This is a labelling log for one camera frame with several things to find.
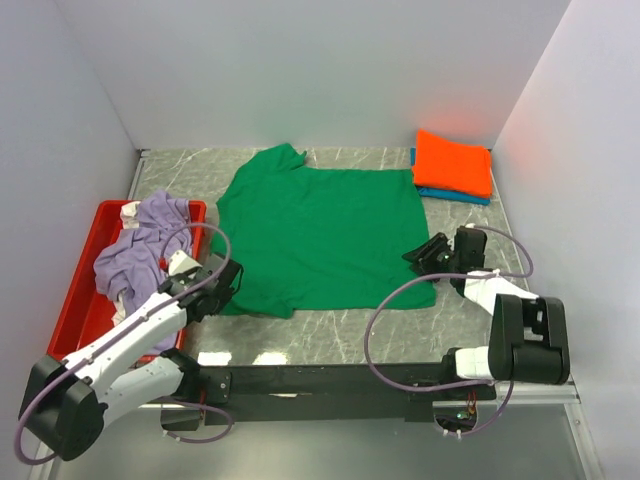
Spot folded teal t-shirt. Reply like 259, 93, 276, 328
410, 148, 491, 205

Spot red plastic tray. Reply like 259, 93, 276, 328
45, 200, 208, 363

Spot black base beam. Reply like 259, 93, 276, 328
172, 364, 497, 423

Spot green t-shirt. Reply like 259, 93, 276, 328
211, 144, 428, 319

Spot white pink garment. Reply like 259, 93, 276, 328
119, 201, 140, 230

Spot lavender t-shirt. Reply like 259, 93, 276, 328
93, 190, 193, 325

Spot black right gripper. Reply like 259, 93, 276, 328
402, 232, 460, 284

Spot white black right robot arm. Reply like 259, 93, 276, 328
402, 224, 570, 399

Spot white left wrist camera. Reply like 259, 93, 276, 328
159, 250, 201, 276

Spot folded orange t-shirt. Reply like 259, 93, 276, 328
412, 129, 493, 199

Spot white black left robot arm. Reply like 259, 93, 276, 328
14, 254, 244, 464

